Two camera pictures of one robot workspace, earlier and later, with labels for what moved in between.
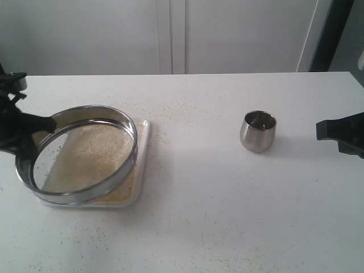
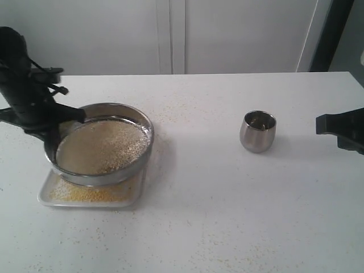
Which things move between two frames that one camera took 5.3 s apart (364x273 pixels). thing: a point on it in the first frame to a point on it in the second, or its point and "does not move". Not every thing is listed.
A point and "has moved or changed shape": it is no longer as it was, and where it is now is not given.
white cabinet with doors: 62,37 does not move
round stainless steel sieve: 90,149 has moved or changed shape
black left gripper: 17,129 to 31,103
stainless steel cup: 257,131 does not move
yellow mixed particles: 91,153 to 63,191
